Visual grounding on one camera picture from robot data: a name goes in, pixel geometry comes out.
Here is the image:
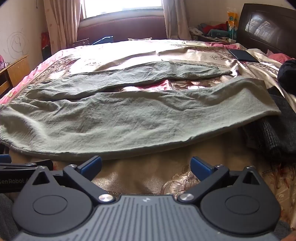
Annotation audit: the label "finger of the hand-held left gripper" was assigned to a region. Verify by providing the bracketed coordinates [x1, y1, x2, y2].
[0, 153, 38, 168]

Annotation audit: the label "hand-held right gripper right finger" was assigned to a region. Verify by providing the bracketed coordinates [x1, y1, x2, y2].
[178, 156, 263, 205]

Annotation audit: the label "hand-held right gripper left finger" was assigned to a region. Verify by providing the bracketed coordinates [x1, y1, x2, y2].
[23, 156, 115, 205]

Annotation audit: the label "green pants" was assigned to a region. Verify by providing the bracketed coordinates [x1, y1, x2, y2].
[0, 61, 282, 160]

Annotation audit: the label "dark grey garment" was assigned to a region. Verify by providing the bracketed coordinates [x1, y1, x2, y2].
[242, 87, 296, 163]

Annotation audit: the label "wooden desk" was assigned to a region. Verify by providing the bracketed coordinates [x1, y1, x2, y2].
[0, 54, 29, 96]

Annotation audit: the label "purple cloth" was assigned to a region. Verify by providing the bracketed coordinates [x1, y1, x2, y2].
[0, 55, 11, 70]

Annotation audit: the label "black tablet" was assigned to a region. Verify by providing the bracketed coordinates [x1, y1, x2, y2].
[228, 49, 260, 63]

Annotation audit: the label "red hanging cloth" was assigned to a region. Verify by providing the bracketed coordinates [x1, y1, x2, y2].
[41, 32, 52, 59]

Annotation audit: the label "dark furniture piece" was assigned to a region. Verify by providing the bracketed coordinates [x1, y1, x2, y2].
[73, 38, 90, 48]

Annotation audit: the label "black cloth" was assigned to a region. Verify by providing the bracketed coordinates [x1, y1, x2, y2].
[277, 59, 296, 89]

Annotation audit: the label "blue plastic item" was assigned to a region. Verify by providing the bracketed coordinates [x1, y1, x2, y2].
[92, 36, 114, 45]

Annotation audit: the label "pink pillow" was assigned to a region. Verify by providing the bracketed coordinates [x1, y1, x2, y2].
[266, 52, 292, 63]

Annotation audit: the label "pile of clothes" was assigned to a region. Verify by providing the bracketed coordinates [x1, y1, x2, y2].
[190, 23, 232, 39]

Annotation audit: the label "maroon headboard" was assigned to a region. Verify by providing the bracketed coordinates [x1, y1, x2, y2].
[77, 16, 168, 45]

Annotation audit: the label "beige patterned curtain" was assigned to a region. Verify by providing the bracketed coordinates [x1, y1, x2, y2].
[163, 0, 192, 40]
[43, 0, 84, 55]

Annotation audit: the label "yellow packet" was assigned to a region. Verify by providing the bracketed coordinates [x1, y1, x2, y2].
[227, 8, 239, 39]

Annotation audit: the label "dark wooden headboard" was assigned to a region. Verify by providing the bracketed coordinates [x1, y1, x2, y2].
[236, 3, 296, 58]

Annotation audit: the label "window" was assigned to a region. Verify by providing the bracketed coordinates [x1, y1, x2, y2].
[80, 0, 165, 19]

